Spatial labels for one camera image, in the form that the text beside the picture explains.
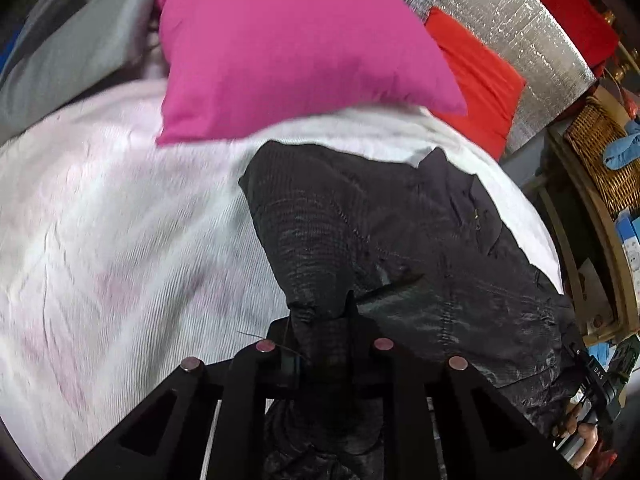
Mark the red pillow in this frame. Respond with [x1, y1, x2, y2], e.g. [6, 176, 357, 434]
[424, 7, 527, 161]

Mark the grey garment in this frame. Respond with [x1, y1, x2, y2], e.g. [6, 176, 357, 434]
[0, 0, 173, 146]

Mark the blue cardboard box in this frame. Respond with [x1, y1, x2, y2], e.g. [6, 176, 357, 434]
[615, 210, 640, 283]

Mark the silver foil board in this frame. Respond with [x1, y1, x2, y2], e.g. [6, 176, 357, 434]
[357, 0, 598, 161]

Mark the pink pillow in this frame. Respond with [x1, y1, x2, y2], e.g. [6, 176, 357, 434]
[154, 0, 468, 147]

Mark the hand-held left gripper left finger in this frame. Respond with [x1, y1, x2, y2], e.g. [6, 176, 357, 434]
[65, 316, 302, 480]

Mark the wooden table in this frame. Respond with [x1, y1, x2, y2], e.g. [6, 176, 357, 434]
[537, 85, 640, 348]

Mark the black garment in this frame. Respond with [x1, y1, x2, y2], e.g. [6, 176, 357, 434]
[239, 140, 583, 480]

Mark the white blanket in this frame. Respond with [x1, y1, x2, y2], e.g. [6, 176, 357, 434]
[0, 77, 566, 480]

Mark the person's right hand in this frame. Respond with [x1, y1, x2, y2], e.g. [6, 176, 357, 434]
[552, 402, 603, 466]

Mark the light blue cloth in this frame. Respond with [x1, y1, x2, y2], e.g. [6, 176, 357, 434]
[602, 120, 640, 162]

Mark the wicker basket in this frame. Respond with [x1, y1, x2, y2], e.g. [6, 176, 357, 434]
[565, 97, 640, 221]

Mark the blue garment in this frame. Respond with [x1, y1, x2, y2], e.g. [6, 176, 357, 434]
[0, 25, 26, 78]

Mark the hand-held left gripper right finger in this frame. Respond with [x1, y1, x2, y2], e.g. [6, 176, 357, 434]
[347, 291, 581, 480]

